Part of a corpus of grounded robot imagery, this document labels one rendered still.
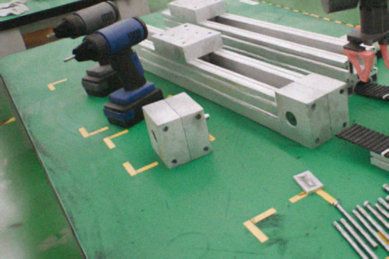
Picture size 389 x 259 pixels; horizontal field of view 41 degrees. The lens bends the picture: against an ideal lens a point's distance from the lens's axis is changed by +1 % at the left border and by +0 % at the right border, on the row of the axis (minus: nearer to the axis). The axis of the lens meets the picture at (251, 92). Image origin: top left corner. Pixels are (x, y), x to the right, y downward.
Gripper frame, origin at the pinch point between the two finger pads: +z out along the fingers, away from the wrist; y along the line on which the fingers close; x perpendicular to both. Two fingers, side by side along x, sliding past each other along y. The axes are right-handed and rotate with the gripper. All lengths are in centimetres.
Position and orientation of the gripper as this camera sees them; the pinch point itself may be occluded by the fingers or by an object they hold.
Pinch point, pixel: (376, 71)
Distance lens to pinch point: 109.8
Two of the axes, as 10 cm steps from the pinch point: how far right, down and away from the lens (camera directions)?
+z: 1.5, 9.0, 4.1
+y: -7.9, 3.6, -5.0
